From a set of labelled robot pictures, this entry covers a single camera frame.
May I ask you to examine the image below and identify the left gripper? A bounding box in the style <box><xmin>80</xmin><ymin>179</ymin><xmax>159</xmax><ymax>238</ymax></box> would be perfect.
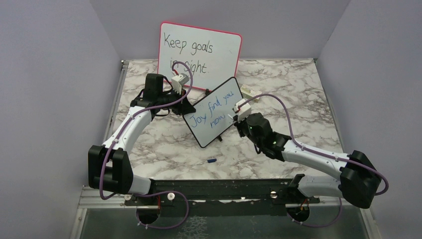
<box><xmin>158</xmin><ymin>87</ymin><xmax>196</xmax><ymax>116</ymax></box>

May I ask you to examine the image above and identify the black framed small whiteboard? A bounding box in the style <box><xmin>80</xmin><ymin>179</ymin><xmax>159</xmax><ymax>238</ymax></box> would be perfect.
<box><xmin>183</xmin><ymin>77</ymin><xmax>243</xmax><ymax>148</ymax></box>

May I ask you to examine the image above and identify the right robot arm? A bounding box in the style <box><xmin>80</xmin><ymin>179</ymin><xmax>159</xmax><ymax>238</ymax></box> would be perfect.
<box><xmin>233</xmin><ymin>113</ymin><xmax>381</xmax><ymax>209</ymax></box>

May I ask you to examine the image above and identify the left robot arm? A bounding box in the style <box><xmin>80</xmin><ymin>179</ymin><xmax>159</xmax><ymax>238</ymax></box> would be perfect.
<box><xmin>88</xmin><ymin>73</ymin><xmax>196</xmax><ymax>205</ymax></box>

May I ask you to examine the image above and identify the pink framed whiteboard with writing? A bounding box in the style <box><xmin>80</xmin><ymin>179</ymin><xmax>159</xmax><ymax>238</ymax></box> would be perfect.
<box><xmin>157</xmin><ymin>22</ymin><xmax>242</xmax><ymax>90</ymax></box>

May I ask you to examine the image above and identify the white eraser box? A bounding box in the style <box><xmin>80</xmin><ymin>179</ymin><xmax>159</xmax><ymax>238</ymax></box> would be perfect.
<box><xmin>240</xmin><ymin>84</ymin><xmax>262</xmax><ymax>100</ymax></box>

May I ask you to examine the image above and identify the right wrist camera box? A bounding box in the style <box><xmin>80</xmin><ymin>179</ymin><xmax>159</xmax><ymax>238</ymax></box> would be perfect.
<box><xmin>232</xmin><ymin>99</ymin><xmax>252</xmax><ymax>122</ymax></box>

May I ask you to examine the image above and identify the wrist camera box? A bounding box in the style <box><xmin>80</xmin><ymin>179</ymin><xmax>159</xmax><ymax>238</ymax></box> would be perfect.
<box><xmin>171</xmin><ymin>73</ymin><xmax>189</xmax><ymax>95</ymax></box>
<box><xmin>232</xmin><ymin>99</ymin><xmax>252</xmax><ymax>122</ymax></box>

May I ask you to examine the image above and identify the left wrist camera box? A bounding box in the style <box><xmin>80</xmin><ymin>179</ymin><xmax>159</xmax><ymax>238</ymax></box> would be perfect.
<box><xmin>171</xmin><ymin>73</ymin><xmax>189</xmax><ymax>95</ymax></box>

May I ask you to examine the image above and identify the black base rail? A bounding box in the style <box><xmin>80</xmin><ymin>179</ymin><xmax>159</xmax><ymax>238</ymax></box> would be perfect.
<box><xmin>124</xmin><ymin>179</ymin><xmax>320</xmax><ymax>218</ymax></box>

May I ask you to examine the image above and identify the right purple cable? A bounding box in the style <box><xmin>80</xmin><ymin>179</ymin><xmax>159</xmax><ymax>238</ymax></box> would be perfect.
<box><xmin>237</xmin><ymin>94</ymin><xmax>390</xmax><ymax>228</ymax></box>

